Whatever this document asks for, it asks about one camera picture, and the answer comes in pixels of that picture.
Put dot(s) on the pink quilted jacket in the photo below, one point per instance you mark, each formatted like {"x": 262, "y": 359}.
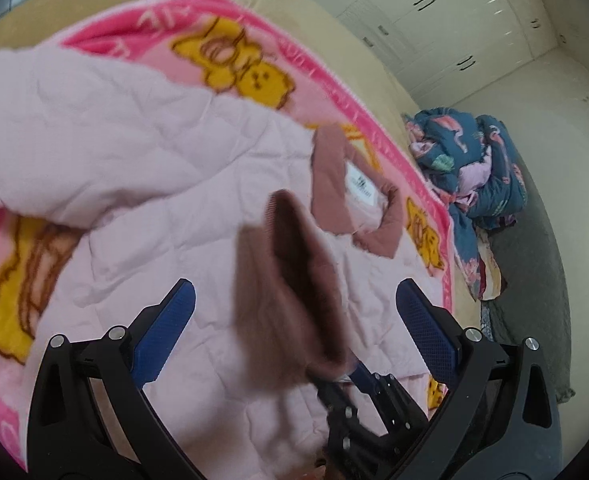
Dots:
{"x": 149, "y": 160}

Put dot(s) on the blue floral quilt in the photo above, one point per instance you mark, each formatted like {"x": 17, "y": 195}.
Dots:
{"x": 494, "y": 180}

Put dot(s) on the pink printed bear blanket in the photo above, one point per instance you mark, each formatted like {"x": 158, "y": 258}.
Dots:
{"x": 174, "y": 20}

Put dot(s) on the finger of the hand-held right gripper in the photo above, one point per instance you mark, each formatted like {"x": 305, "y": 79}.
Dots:
{"x": 332, "y": 395}
{"x": 364, "y": 380}

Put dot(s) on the bed with beige sheet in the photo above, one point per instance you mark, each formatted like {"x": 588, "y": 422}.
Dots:
{"x": 324, "y": 25}

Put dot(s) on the white wardrobe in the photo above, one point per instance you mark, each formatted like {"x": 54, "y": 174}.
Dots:
{"x": 424, "y": 20}

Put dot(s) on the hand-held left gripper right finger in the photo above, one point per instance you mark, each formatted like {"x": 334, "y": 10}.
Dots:
{"x": 424, "y": 325}

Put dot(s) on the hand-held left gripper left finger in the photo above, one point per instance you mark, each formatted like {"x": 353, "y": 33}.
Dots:
{"x": 169, "y": 330}

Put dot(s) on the grey padded headboard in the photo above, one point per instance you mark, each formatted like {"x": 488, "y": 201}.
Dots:
{"x": 524, "y": 285}

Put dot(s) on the yellow and red blanket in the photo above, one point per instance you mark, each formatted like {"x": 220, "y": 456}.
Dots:
{"x": 489, "y": 275}

